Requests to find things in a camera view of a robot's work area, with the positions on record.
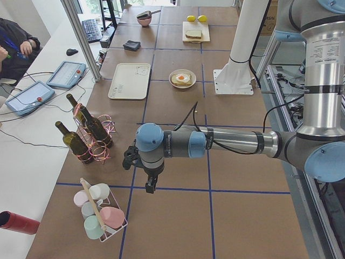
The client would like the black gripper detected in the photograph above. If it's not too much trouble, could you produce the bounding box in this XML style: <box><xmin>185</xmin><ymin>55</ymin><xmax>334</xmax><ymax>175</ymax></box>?
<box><xmin>142</xmin><ymin>159</ymin><xmax>164</xmax><ymax>194</ymax></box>

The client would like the white round plate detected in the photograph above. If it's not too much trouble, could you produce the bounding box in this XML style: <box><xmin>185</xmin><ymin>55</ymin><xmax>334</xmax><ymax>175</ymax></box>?
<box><xmin>169</xmin><ymin>69</ymin><xmax>196</xmax><ymax>89</ymax></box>

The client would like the bread slice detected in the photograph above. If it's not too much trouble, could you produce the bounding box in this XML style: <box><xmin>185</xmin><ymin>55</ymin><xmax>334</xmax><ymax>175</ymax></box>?
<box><xmin>185</xmin><ymin>30</ymin><xmax>202</xmax><ymax>39</ymax></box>
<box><xmin>170</xmin><ymin>73</ymin><xmax>192</xmax><ymax>86</ymax></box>

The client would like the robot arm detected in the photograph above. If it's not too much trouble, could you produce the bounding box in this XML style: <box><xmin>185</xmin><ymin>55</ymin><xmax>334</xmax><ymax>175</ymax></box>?
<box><xmin>122</xmin><ymin>1</ymin><xmax>344</xmax><ymax>193</ymax></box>

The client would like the cream bear tray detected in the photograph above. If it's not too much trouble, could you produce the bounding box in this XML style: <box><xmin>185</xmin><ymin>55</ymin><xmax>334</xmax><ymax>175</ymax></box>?
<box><xmin>108</xmin><ymin>63</ymin><xmax>151</xmax><ymax>100</ymax></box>

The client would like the white cup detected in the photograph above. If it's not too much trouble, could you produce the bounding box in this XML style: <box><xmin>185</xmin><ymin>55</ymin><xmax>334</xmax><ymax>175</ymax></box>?
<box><xmin>89</xmin><ymin>183</ymin><xmax>110</xmax><ymax>200</ymax></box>

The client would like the grey cup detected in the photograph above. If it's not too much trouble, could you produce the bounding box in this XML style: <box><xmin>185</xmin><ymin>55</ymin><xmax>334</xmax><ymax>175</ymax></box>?
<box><xmin>81</xmin><ymin>201</ymin><xmax>95</xmax><ymax>220</ymax></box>

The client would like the light pink cup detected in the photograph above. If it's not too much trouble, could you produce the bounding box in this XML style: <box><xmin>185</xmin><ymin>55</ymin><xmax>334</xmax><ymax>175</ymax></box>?
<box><xmin>73</xmin><ymin>190</ymin><xmax>89</xmax><ymax>208</ymax></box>

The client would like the mint green cup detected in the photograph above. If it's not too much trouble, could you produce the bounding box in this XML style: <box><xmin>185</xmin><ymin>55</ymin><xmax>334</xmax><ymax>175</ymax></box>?
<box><xmin>84</xmin><ymin>215</ymin><xmax>105</xmax><ymax>240</ymax></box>

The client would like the green wine bottle middle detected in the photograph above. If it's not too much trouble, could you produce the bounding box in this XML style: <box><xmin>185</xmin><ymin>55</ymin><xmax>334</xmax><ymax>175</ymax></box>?
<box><xmin>80</xmin><ymin>105</ymin><xmax>114</xmax><ymax>148</ymax></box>

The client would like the green wine bottle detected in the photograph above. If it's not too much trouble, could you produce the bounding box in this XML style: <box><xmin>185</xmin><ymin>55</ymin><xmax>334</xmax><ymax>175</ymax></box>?
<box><xmin>80</xmin><ymin>105</ymin><xmax>114</xmax><ymax>148</ymax></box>
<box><xmin>66</xmin><ymin>93</ymin><xmax>86</xmax><ymax>127</ymax></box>
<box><xmin>55</xmin><ymin>121</ymin><xmax>94</xmax><ymax>164</ymax></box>

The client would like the green wine bottle front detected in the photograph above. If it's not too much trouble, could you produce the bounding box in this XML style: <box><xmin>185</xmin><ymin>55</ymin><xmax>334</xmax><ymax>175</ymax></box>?
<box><xmin>55</xmin><ymin>121</ymin><xmax>94</xmax><ymax>164</ymax></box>

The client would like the green wine bottle back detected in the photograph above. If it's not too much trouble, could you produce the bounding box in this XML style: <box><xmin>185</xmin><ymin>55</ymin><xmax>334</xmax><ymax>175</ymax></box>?
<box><xmin>66</xmin><ymin>93</ymin><xmax>86</xmax><ymax>127</ymax></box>

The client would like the fried egg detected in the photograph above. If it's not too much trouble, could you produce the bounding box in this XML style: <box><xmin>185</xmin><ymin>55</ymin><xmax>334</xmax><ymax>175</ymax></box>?
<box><xmin>175</xmin><ymin>73</ymin><xmax>190</xmax><ymax>83</ymax></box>

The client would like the blue teach pendant far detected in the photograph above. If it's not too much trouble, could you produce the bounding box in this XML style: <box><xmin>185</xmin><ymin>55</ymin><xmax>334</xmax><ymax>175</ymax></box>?
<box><xmin>46</xmin><ymin>61</ymin><xmax>86</xmax><ymax>89</ymax></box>

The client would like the blue teach pendant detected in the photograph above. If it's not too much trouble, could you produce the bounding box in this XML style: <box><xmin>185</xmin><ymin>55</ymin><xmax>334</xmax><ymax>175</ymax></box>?
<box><xmin>5</xmin><ymin>81</ymin><xmax>55</xmax><ymax>117</ymax></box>
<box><xmin>46</xmin><ymin>61</ymin><xmax>86</xmax><ymax>89</ymax></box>

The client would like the grey folded cloth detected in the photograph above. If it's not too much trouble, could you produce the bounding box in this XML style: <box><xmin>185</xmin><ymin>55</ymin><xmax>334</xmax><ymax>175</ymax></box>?
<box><xmin>123</xmin><ymin>40</ymin><xmax>141</xmax><ymax>51</ymax></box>

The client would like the red cylinder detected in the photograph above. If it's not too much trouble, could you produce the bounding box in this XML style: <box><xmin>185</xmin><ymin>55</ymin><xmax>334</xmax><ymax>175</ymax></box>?
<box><xmin>1</xmin><ymin>211</ymin><xmax>40</xmax><ymax>235</ymax></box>

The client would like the blue teach pendant near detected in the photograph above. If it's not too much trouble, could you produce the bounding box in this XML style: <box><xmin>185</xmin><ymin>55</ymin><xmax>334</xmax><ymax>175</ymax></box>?
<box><xmin>5</xmin><ymin>81</ymin><xmax>55</xmax><ymax>117</ymax></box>

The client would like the black computer mouse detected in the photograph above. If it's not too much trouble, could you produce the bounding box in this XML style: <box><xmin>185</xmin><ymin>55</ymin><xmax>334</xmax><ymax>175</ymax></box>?
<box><xmin>66</xmin><ymin>48</ymin><xmax>79</xmax><ymax>56</ymax></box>

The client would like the black keyboard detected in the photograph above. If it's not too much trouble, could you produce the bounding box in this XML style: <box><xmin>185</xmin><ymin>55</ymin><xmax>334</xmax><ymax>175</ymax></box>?
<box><xmin>81</xmin><ymin>19</ymin><xmax>102</xmax><ymax>43</ymax></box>

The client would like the pink bowl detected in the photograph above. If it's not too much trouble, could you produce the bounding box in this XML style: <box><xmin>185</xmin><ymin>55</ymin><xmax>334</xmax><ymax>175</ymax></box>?
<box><xmin>137</xmin><ymin>16</ymin><xmax>152</xmax><ymax>27</ymax></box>

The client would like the wooden cutting board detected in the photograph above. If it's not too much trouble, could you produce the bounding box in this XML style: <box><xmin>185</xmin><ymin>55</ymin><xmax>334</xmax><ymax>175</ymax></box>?
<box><xmin>182</xmin><ymin>21</ymin><xmax>210</xmax><ymax>43</ymax></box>

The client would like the metal scoop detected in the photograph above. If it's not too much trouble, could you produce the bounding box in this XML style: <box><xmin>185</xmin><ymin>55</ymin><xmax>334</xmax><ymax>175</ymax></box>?
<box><xmin>136</xmin><ymin>9</ymin><xmax>161</xmax><ymax>19</ymax></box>

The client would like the yellow lemon left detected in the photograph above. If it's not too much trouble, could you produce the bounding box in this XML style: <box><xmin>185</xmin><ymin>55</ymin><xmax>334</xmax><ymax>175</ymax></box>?
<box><xmin>187</xmin><ymin>15</ymin><xmax>196</xmax><ymax>22</ymax></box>

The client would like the yellow lemon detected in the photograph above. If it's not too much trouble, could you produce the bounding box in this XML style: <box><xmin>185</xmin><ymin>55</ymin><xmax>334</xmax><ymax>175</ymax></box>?
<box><xmin>187</xmin><ymin>15</ymin><xmax>196</xmax><ymax>22</ymax></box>
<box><xmin>197</xmin><ymin>15</ymin><xmax>208</xmax><ymax>23</ymax></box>

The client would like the yellow lemon right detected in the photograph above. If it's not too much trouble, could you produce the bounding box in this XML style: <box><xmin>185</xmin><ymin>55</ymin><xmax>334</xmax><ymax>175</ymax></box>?
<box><xmin>197</xmin><ymin>15</ymin><xmax>208</xmax><ymax>23</ymax></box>

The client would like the cardboard box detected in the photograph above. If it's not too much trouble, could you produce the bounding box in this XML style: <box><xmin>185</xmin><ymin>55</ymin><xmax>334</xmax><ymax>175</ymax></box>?
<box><xmin>236</xmin><ymin>0</ymin><xmax>279</xmax><ymax>36</ymax></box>

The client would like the seated person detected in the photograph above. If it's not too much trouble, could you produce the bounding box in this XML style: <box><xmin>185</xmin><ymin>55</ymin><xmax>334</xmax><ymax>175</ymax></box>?
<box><xmin>1</xmin><ymin>18</ymin><xmax>41</xmax><ymax>82</ymax></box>

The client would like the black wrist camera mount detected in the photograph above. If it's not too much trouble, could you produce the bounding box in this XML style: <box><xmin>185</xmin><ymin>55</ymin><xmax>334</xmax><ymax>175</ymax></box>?
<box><xmin>122</xmin><ymin>146</ymin><xmax>142</xmax><ymax>170</ymax></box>

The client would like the white wire cup rack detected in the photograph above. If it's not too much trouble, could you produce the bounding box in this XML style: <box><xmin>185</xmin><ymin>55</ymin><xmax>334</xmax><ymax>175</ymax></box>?
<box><xmin>74</xmin><ymin>178</ymin><xmax>128</xmax><ymax>242</ymax></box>

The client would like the wooden rack handle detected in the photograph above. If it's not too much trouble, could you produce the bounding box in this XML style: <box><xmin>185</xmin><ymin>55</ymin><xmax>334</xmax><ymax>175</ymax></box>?
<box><xmin>80</xmin><ymin>178</ymin><xmax>107</xmax><ymax>231</ymax></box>

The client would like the copper wire bottle rack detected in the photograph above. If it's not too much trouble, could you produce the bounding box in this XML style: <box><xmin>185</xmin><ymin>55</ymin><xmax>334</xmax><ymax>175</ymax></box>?
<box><xmin>73</xmin><ymin>103</ymin><xmax>114</xmax><ymax>163</ymax></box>

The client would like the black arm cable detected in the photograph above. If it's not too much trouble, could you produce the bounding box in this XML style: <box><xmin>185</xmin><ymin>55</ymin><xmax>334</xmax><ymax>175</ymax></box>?
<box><xmin>172</xmin><ymin>101</ymin><xmax>305</xmax><ymax>155</ymax></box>

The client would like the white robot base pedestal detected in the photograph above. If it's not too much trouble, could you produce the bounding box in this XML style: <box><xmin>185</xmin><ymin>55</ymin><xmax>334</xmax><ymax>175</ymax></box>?
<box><xmin>213</xmin><ymin>0</ymin><xmax>270</xmax><ymax>95</ymax></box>

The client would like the aluminium frame post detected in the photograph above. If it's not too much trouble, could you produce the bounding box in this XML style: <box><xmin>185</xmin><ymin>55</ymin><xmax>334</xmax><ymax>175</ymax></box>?
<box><xmin>61</xmin><ymin>0</ymin><xmax>101</xmax><ymax>82</ymax></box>

